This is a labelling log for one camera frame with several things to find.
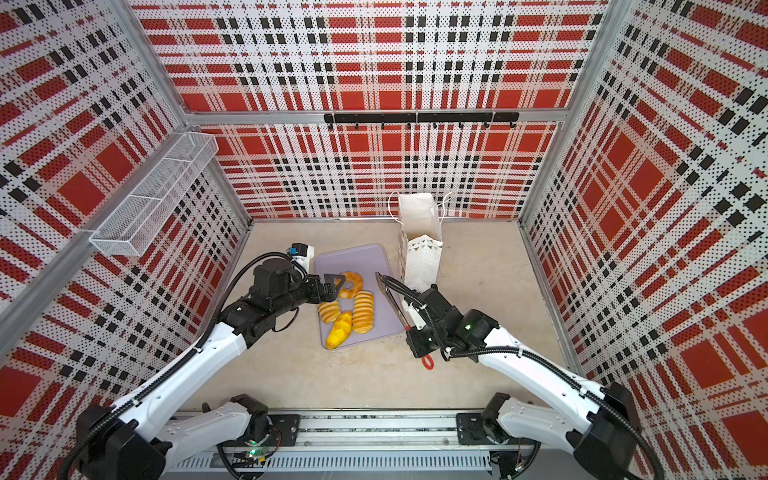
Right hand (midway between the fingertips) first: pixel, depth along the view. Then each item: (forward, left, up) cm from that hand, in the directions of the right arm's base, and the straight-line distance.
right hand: (412, 343), depth 74 cm
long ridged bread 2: (+13, +15, -11) cm, 22 cm away
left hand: (+14, +21, +7) cm, 26 cm away
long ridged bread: (+14, +25, -10) cm, 31 cm away
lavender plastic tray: (+38, +17, -16) cm, 45 cm away
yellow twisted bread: (+9, +21, -11) cm, 25 cm away
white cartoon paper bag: (+26, -3, +10) cm, 28 cm away
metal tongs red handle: (-5, -3, +1) cm, 6 cm away
